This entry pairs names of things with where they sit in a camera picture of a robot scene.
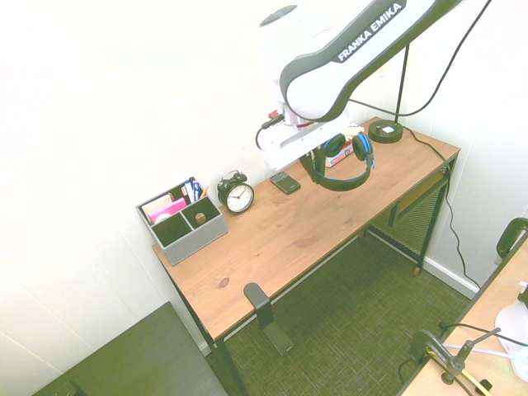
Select pink sticky notes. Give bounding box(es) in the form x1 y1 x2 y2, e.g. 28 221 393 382
148 197 187 224

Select black headphone hanger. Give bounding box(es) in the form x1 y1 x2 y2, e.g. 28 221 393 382
243 282 295 357

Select grey felt desk organizer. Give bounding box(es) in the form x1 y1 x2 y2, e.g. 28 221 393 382
136 181 229 266

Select black calculator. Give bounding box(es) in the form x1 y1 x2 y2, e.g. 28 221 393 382
270 172 301 195

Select tan notepad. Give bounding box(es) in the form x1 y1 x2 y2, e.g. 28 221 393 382
142 194 174 212

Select black C-clamp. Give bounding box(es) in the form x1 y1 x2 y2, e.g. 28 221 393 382
410 328 455 387

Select black alarm clock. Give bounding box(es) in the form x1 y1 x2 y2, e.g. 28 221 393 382
217 169 256 217

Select black desk lamp base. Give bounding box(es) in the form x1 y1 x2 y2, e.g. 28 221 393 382
368 43 413 144

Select black lamp power cable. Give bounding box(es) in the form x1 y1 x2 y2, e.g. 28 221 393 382
402 126 482 290

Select wooden under-desk shelf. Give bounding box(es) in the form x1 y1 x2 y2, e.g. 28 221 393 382
389 171 449 228

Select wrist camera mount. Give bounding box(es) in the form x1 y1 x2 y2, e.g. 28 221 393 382
269 103 311 129

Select small white printed box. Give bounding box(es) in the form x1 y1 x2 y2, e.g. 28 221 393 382
341 122 366 139

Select grey camera stand rod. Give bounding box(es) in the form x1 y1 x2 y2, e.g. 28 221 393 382
441 328 502 384

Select black and blue headphone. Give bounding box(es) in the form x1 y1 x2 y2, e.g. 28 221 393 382
303 131 377 192

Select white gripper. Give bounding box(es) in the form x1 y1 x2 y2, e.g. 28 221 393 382
257 118 348 172

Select short black camera cable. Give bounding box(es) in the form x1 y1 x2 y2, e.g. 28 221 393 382
255 115 285 149

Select wooden desk with black frame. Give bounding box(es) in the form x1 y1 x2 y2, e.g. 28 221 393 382
152 146 461 396

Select long black robot cable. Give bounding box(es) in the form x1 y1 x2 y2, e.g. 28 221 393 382
349 0 494 118

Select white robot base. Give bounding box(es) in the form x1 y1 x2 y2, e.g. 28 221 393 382
494 280 528 348

